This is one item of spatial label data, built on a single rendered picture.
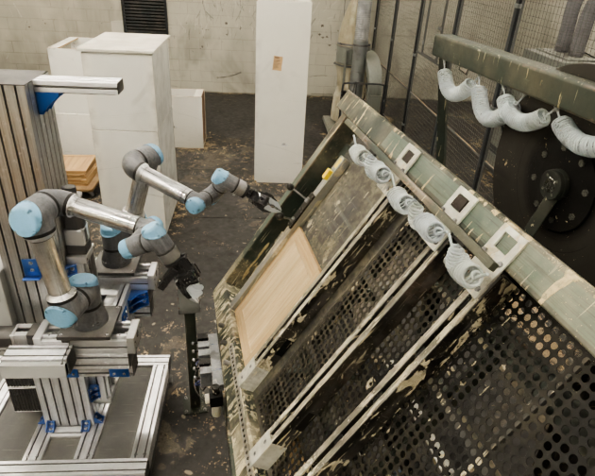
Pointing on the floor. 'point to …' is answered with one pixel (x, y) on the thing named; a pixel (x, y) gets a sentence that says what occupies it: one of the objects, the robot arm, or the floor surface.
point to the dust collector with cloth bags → (355, 68)
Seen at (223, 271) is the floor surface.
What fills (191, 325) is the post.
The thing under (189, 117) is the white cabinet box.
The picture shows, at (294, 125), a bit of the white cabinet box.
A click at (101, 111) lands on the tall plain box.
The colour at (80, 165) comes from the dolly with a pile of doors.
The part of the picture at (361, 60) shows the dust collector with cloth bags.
